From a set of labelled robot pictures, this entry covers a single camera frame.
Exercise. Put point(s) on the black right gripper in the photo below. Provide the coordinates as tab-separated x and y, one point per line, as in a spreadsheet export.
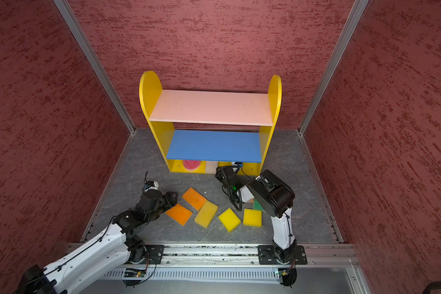
219	174

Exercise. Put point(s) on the aluminium mounting rail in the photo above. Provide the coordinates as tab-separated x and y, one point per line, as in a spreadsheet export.
246	255

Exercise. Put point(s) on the circuit board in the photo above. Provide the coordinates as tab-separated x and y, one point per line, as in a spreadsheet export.
287	273
135	273

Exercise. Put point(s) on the bright yellow square sponge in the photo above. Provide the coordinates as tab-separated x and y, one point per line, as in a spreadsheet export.
252	218

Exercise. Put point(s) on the orange sponge lower left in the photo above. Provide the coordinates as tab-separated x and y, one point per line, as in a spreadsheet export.
179	213

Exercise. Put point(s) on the yellow shelf with coloured boards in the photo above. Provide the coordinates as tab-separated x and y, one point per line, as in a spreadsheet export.
210	126

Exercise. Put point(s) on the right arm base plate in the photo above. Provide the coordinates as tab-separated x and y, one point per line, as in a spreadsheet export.
273	255

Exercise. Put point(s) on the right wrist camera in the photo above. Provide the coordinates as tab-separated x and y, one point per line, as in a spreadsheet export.
238	164

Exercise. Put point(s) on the right circuit board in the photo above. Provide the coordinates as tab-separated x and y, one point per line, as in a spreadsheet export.
287	273

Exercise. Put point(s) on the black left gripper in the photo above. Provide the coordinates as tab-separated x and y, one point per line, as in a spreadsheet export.
169	199

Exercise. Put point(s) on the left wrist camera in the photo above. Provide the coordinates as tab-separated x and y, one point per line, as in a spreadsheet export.
150	185

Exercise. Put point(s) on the left circuit board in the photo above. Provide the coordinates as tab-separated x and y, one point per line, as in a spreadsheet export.
135	273

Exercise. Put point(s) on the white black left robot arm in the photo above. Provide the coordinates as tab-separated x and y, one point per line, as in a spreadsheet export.
117	244

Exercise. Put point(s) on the round pink smiley sponge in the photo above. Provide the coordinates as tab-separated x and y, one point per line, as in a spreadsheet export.
191	165

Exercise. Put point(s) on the pale yellow sponge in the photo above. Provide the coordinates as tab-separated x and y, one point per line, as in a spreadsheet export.
206	214

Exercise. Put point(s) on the bright yellow diamond sponge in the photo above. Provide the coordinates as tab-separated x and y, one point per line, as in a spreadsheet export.
229	220

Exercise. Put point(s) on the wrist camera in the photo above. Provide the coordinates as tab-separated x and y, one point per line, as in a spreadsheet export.
150	185
238	164

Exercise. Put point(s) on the orange sponge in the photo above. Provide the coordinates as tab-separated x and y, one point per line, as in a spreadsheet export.
179	213
195	199

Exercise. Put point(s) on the green yellow scouring sponge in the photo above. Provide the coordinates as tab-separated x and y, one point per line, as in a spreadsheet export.
257	206

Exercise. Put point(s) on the white sponge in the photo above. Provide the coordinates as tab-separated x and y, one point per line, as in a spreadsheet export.
211	166

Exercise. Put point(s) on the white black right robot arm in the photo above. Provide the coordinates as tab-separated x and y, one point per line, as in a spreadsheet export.
273	195

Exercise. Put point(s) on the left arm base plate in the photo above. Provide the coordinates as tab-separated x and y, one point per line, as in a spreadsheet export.
147	254

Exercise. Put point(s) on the orange sponge upper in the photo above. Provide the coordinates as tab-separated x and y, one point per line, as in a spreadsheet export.
195	199

